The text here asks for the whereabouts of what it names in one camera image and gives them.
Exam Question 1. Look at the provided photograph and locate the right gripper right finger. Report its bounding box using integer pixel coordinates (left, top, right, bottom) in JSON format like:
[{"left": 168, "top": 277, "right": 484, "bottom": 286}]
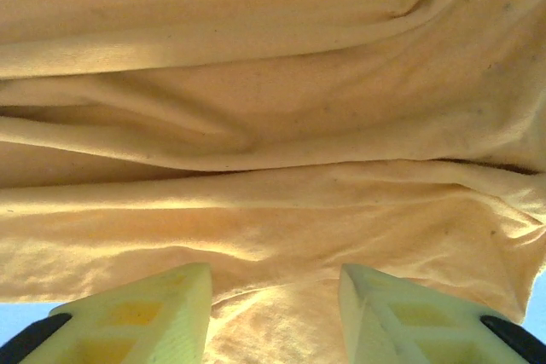
[{"left": 339, "top": 262, "right": 546, "bottom": 364}]

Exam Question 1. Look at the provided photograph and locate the yellow t-shirt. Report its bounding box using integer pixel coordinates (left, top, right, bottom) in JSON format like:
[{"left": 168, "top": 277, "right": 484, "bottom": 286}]
[{"left": 0, "top": 0, "right": 546, "bottom": 364}]

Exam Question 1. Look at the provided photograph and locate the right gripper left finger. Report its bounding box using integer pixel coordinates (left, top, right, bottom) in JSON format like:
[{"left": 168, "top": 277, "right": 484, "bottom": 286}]
[{"left": 0, "top": 262, "right": 213, "bottom": 364}]

